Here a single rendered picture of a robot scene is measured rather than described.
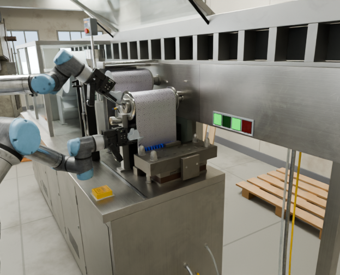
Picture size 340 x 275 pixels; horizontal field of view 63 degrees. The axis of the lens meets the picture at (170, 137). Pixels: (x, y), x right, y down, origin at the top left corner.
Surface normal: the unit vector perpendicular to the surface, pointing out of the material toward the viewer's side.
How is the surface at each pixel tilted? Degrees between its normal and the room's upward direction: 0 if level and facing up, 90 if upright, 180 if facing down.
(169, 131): 90
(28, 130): 85
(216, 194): 90
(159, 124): 90
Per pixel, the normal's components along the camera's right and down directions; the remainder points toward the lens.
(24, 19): 0.49, 0.25
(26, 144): 0.95, -0.02
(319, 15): -0.83, 0.18
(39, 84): 0.08, 0.29
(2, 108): 0.29, 0.27
